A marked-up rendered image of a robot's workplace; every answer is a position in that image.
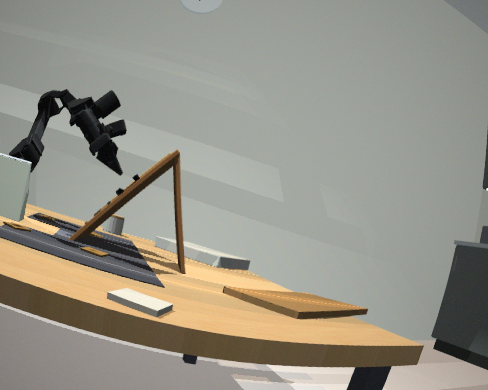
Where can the brown flat wooden board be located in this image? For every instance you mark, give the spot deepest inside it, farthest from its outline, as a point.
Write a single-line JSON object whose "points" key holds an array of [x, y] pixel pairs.
{"points": [[296, 305]]}

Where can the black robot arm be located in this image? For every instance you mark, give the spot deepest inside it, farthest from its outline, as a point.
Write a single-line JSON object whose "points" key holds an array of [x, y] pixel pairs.
{"points": [[84, 112]]}

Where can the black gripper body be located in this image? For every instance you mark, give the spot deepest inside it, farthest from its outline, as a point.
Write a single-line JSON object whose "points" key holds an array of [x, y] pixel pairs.
{"points": [[97, 139]]}

